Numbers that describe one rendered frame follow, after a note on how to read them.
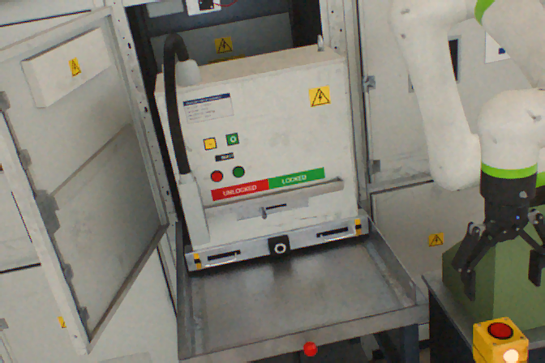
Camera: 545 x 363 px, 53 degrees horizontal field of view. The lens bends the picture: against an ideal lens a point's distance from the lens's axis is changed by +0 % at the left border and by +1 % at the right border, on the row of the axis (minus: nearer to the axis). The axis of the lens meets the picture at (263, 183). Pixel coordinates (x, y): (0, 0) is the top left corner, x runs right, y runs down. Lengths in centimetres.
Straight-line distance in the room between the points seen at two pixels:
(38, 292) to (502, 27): 165
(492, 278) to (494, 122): 49
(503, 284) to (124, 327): 135
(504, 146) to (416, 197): 109
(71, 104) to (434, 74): 90
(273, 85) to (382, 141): 62
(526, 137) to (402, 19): 45
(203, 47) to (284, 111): 97
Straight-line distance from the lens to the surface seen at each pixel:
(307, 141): 147
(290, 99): 142
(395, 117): 190
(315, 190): 149
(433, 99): 136
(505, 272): 137
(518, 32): 119
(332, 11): 176
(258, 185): 150
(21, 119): 131
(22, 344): 224
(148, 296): 206
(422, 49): 132
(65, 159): 143
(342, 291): 146
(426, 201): 208
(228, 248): 157
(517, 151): 100
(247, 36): 235
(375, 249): 160
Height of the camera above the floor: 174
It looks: 26 degrees down
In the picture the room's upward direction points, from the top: 10 degrees counter-clockwise
